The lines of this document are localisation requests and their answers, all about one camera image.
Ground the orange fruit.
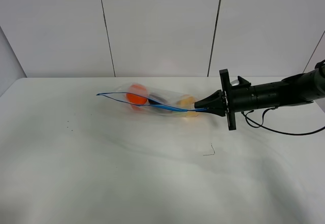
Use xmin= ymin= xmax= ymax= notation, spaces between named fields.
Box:
xmin=126 ymin=84 xmax=148 ymax=105

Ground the clear zip bag blue seal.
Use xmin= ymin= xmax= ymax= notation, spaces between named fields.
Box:
xmin=97 ymin=83 xmax=205 ymax=117

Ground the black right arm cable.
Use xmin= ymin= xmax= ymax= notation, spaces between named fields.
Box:
xmin=241 ymin=108 xmax=325 ymax=135

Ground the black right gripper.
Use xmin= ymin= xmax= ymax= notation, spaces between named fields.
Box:
xmin=194 ymin=69 xmax=254 ymax=131

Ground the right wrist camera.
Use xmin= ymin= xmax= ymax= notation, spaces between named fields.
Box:
xmin=230 ymin=76 xmax=251 ymax=87

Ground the purple eggplant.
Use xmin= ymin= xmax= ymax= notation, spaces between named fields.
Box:
xmin=148 ymin=93 xmax=167 ymax=105

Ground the yellow pear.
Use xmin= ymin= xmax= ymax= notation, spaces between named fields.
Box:
xmin=177 ymin=94 xmax=198 ymax=117

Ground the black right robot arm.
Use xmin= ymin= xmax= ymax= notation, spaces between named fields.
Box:
xmin=194 ymin=61 xmax=324 ymax=131

